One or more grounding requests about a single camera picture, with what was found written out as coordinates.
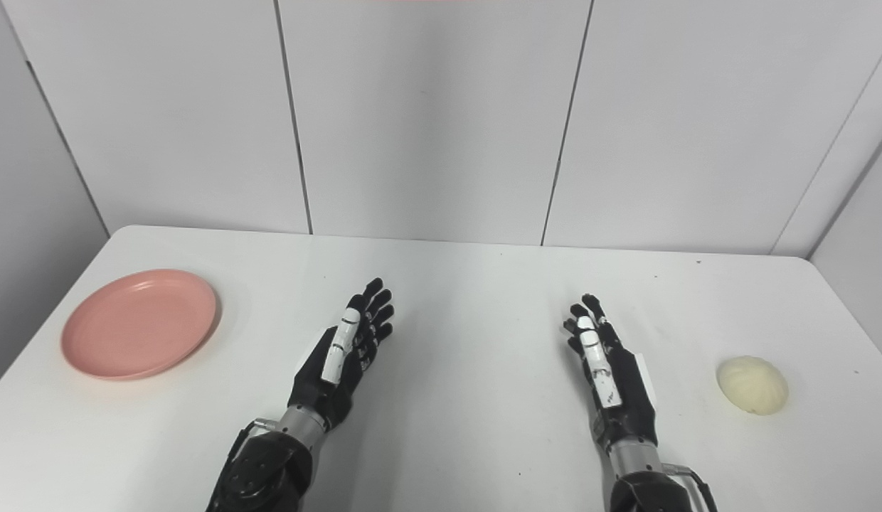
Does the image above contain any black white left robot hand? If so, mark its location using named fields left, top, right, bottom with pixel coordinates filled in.
left=287, top=277, right=395, bottom=432

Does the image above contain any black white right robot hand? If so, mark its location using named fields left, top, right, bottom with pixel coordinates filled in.
left=563, top=293, right=659, bottom=450

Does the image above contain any white steamed bun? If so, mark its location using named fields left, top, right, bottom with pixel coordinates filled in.
left=717, top=356, right=790, bottom=417

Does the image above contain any pink round plate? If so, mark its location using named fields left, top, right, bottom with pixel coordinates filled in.
left=61, top=269, right=219, bottom=381

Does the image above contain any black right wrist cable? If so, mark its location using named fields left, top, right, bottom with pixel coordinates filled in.
left=661, top=463, right=720, bottom=512

